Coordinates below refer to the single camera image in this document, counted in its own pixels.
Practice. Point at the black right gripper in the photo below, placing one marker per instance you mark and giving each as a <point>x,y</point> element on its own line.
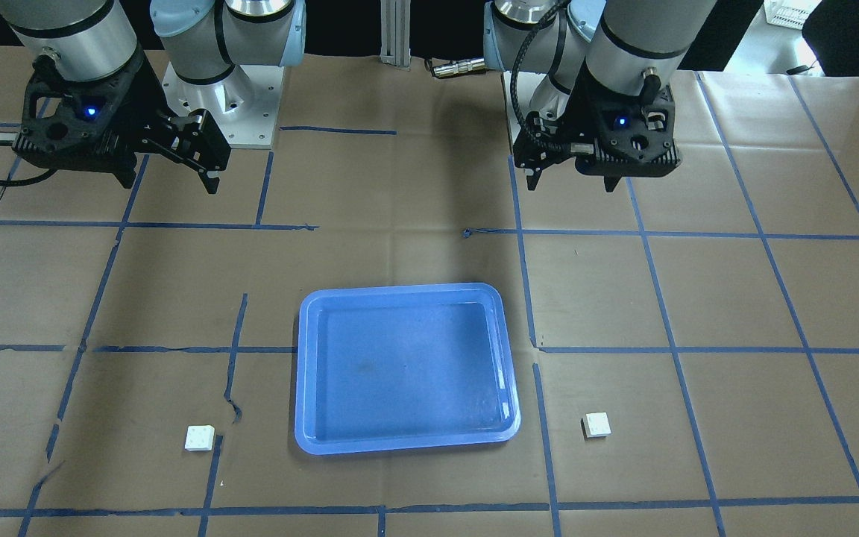
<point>143,106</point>

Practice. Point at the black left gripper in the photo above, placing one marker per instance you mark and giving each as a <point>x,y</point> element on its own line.
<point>568,112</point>

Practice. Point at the white block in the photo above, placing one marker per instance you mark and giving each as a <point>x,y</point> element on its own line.
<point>596,425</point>
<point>200,438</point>

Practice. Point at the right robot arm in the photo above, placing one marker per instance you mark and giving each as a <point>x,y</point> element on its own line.
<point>204,40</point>

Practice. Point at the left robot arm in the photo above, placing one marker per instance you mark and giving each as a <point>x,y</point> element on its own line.
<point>615,40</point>

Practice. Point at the blue plastic tray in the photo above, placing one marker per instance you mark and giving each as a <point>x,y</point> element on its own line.
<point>404,367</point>

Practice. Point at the aluminium frame post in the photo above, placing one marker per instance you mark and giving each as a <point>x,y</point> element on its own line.
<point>395,33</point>

